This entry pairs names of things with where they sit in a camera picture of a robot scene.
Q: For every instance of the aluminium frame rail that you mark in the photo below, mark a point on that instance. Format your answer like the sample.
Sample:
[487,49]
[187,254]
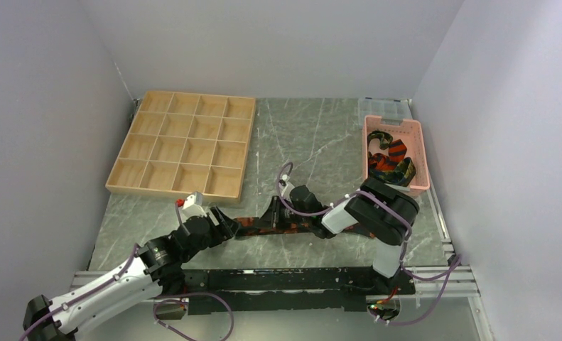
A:
[461,284]

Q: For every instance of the pink perforated plastic basket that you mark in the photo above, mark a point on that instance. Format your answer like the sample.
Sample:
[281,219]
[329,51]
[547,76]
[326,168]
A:
[410,132]

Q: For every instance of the clear plastic organizer box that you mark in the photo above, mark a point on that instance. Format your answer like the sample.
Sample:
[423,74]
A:
[395,109]

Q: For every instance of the black tie orange flowers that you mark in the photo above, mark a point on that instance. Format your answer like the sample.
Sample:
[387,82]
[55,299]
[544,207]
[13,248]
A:
[260,226]

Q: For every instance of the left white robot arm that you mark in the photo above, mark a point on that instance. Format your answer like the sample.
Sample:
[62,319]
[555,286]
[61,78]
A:
[153,270]

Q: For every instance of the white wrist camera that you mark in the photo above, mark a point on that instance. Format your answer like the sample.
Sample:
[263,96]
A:
[193,202]
[284,187]

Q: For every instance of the red striped tie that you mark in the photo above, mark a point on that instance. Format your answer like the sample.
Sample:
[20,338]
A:
[385,166]

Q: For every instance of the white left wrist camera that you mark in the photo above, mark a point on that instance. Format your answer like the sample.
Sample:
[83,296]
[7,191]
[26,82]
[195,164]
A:
[193,202]

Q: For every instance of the wooden compartment tray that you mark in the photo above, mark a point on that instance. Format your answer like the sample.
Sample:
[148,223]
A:
[179,143]

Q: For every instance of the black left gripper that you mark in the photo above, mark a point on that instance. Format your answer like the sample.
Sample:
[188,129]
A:
[225,231]

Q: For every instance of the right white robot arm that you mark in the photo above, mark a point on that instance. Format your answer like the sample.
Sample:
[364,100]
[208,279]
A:
[375,209]

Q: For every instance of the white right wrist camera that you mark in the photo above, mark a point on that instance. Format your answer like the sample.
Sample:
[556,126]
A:
[284,187]

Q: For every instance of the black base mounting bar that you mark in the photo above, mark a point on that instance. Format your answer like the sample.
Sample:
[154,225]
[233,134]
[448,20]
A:
[348,288]

